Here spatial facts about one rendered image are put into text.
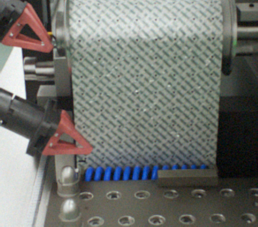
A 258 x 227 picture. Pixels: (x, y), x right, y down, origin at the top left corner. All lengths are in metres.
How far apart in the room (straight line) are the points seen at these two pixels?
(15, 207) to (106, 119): 0.30
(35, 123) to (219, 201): 0.31
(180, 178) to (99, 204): 0.14
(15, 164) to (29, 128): 0.37
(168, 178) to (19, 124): 0.25
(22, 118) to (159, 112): 0.22
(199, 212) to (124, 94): 0.22
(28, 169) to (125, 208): 0.42
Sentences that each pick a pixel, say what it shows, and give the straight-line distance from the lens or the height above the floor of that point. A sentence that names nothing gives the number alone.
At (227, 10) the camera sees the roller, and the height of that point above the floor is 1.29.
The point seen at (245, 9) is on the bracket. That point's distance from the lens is 0.94.
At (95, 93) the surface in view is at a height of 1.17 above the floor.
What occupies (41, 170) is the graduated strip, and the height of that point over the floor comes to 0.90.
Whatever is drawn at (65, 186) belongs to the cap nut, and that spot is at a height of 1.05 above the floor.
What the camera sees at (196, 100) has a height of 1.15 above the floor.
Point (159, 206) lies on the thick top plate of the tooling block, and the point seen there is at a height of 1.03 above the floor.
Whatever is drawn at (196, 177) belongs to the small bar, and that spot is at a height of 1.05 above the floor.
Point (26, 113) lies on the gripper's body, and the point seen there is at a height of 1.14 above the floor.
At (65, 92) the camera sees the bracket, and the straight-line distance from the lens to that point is 0.99.
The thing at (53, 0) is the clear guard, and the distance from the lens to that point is 1.94.
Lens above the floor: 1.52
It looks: 23 degrees down
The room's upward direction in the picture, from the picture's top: 1 degrees counter-clockwise
